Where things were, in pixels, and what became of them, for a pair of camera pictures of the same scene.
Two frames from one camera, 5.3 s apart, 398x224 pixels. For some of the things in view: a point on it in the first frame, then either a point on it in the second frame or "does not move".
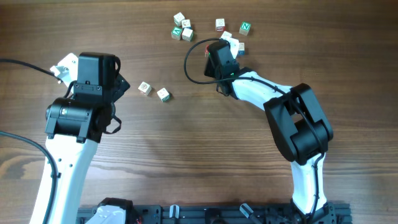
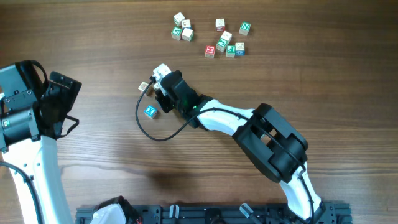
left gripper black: [123, 84] → [65, 86]
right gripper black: [208, 68] → [165, 106]
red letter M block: [206, 52] does not move
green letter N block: [244, 28] does not move
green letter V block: [176, 32] does not move
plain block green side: [188, 35] does not move
